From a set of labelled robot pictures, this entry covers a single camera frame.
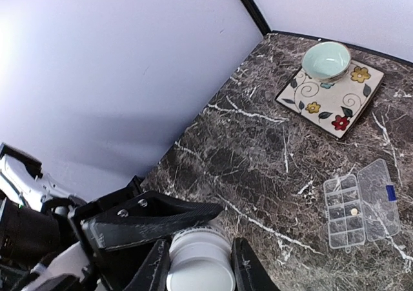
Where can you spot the left black frame post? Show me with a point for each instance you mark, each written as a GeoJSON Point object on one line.
{"type": "Point", "coordinates": [256, 15]}

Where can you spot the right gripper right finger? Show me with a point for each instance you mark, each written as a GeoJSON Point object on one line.
{"type": "Point", "coordinates": [249, 273]}

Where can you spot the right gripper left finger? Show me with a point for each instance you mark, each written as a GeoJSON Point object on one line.
{"type": "Point", "coordinates": [152, 274]}

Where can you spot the green ceramic bowl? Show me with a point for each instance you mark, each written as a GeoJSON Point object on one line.
{"type": "Point", "coordinates": [326, 61]}

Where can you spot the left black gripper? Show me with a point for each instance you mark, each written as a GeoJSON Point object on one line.
{"type": "Point", "coordinates": [117, 230]}

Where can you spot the small white bottle cap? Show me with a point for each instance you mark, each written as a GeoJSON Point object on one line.
{"type": "Point", "coordinates": [200, 266]}

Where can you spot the floral square plate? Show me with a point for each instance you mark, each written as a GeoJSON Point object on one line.
{"type": "Point", "coordinates": [332, 107]}

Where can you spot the small white pill bottle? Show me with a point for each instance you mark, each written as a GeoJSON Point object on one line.
{"type": "Point", "coordinates": [210, 233]}

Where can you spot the clear plastic pill organizer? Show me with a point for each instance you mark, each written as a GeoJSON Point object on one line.
{"type": "Point", "coordinates": [373, 193]}

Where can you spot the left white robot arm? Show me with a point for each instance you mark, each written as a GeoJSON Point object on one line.
{"type": "Point", "coordinates": [54, 240]}

